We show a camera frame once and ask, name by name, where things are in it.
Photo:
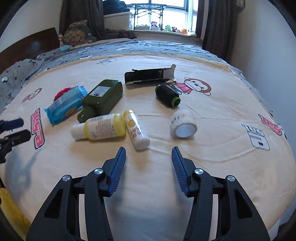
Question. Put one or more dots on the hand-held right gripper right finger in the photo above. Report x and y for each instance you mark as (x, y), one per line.
(179, 171)

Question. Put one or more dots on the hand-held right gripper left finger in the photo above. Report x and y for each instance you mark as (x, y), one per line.
(118, 171)

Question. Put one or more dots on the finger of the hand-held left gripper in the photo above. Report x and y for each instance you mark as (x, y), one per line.
(12, 124)
(19, 136)

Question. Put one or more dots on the small white yellow tube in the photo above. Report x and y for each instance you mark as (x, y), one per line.
(136, 132)

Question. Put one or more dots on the large yellow tube white cap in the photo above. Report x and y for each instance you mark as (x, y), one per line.
(101, 127)

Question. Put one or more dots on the white tape roll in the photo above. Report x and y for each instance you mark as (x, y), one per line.
(182, 118)

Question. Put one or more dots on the blue wipes packet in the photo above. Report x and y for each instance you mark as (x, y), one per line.
(64, 105)

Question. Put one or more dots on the dark green bottle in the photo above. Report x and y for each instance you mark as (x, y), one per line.
(104, 97)

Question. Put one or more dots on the black thread spool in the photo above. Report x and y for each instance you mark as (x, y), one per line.
(165, 93)

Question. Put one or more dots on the black carton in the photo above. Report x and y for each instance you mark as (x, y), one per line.
(145, 75)

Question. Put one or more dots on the cream printed blanket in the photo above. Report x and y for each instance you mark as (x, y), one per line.
(150, 208)

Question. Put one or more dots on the grey printed pillow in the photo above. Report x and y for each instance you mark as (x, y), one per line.
(18, 76)

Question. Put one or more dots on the yellow fluffy towel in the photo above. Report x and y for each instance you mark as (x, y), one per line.
(11, 208)

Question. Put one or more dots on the dark wooden headboard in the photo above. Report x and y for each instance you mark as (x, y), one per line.
(23, 46)

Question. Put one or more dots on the light blue cloth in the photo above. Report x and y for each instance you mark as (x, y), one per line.
(66, 48)

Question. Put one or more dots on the bear print plush cushion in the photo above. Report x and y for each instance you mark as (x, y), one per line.
(75, 34)

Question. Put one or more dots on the dark green cushion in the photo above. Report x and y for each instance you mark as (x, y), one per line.
(89, 32)

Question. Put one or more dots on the dark curtain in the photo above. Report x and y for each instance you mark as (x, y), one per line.
(219, 27)
(78, 11)

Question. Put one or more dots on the orange plush toy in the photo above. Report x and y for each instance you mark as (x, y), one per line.
(183, 31)

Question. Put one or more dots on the small monkey plush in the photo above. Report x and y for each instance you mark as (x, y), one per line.
(174, 29)

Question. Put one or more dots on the green plush toy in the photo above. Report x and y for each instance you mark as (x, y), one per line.
(167, 27)

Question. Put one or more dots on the white tray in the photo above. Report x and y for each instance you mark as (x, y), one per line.
(142, 28)

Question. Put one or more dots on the white storage box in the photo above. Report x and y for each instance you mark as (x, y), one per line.
(115, 20)

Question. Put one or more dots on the brown monkey plush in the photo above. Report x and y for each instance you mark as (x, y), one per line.
(154, 25)

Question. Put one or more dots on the dark bundled cloth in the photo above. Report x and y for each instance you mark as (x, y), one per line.
(113, 8)

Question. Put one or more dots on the window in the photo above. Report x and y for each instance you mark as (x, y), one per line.
(175, 14)

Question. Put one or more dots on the black folding rack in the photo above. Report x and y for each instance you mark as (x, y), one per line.
(148, 7)

